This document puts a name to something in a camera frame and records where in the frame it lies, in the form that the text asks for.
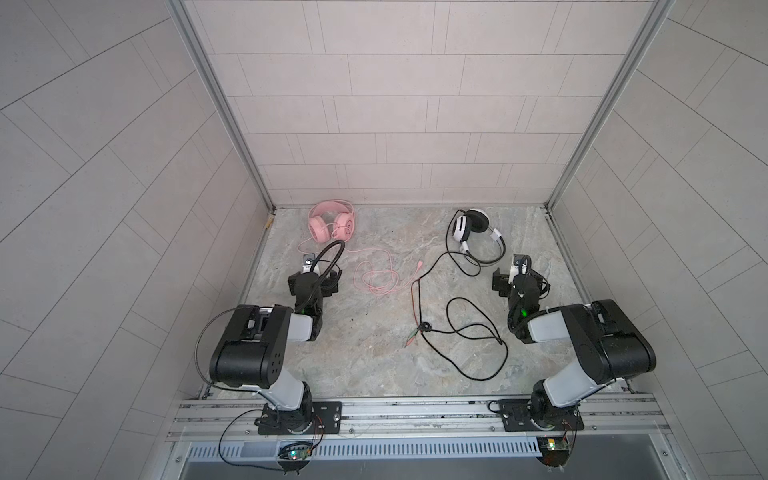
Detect pink headphones with cable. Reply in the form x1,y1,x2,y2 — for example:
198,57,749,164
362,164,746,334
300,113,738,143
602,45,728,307
297,199,424,296

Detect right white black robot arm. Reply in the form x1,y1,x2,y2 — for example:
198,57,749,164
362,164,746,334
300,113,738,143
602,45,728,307
492,270,656,432

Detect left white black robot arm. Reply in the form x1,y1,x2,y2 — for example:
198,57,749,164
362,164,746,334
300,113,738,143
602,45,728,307
208,271,341,434

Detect left green circuit board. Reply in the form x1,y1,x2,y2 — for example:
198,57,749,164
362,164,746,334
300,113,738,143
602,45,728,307
278,442,313,461

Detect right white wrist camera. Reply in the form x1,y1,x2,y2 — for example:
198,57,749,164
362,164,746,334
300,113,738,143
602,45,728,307
510,254,532,285

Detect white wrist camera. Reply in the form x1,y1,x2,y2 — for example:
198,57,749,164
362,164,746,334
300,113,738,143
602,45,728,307
301,253,318,273
510,254,532,285

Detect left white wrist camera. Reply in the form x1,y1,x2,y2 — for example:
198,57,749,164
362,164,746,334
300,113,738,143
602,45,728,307
301,253,318,273

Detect black white headphones with cable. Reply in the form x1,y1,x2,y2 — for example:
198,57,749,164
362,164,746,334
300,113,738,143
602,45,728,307
404,208,509,382

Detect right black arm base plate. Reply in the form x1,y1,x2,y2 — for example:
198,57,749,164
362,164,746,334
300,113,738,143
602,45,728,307
498,399,584,432

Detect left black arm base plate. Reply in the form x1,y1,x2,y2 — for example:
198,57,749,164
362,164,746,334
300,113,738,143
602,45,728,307
254,401,342,435

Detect white vented cable duct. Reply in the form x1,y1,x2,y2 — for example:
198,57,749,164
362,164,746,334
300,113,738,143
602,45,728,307
187,437,542,463

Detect left black loose cable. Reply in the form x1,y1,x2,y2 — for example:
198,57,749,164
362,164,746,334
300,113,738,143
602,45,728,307
193,307,283,472

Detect aluminium mounting rail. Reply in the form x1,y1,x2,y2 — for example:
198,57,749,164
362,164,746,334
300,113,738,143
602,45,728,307
166,393,671,441

